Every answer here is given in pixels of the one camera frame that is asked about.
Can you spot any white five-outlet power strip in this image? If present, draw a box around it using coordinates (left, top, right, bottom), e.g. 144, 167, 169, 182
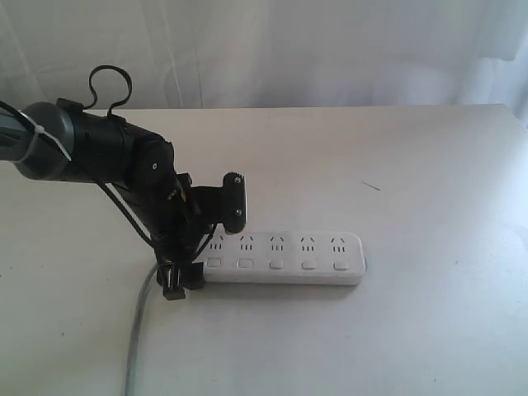
198, 231, 366, 286

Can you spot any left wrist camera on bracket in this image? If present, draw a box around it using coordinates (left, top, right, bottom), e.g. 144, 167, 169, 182
191, 172, 247, 234

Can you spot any grey power cord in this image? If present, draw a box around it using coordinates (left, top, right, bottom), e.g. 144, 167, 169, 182
123, 266, 160, 396

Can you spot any white zip tie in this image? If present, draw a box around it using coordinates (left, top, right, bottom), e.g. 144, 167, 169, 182
1, 101, 72, 163

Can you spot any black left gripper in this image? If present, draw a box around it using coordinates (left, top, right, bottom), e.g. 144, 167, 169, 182
151, 173, 206, 300

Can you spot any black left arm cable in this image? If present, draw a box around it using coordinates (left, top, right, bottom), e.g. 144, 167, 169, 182
88, 65, 215, 265

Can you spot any white backdrop curtain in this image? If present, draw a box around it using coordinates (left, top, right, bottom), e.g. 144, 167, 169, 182
1, 0, 527, 121

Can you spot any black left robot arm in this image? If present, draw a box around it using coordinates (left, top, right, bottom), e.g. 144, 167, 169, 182
1, 99, 215, 300

